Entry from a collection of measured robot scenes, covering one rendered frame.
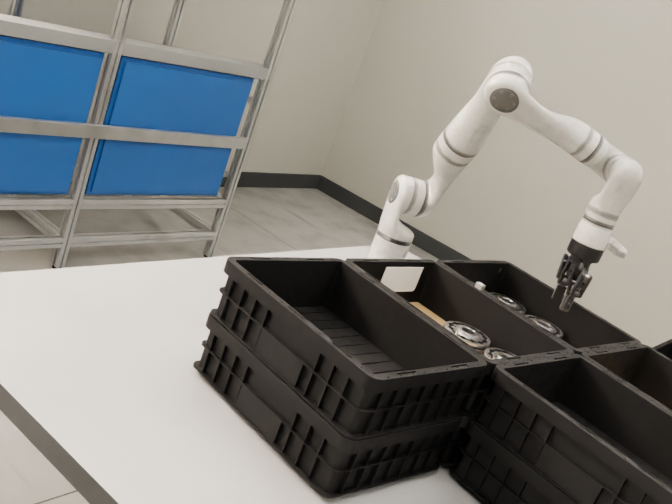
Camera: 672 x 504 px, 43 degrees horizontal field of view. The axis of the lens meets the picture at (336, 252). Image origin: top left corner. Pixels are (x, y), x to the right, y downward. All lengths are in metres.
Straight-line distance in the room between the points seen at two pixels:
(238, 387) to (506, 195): 3.84
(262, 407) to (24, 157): 1.97
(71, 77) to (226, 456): 2.06
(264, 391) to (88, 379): 0.29
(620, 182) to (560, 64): 3.26
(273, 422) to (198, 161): 2.43
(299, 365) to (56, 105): 2.03
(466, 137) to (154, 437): 0.95
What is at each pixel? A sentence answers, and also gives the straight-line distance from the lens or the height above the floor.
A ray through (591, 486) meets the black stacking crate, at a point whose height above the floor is 0.86.
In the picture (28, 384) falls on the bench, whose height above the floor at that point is 0.70.
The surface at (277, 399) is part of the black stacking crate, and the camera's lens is 1.42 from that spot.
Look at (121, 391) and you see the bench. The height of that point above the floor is 0.70.
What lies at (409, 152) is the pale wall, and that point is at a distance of 5.52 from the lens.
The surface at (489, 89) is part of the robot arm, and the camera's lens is 1.78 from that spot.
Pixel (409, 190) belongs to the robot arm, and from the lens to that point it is 2.05.
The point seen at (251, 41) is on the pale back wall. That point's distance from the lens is 4.99.
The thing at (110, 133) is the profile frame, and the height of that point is 0.59.
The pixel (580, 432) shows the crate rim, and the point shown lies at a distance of 1.42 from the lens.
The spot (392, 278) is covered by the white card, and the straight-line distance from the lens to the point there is 1.82.
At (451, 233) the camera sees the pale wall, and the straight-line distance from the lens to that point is 5.36.
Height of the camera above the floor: 1.45
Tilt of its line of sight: 18 degrees down
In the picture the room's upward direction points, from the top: 21 degrees clockwise
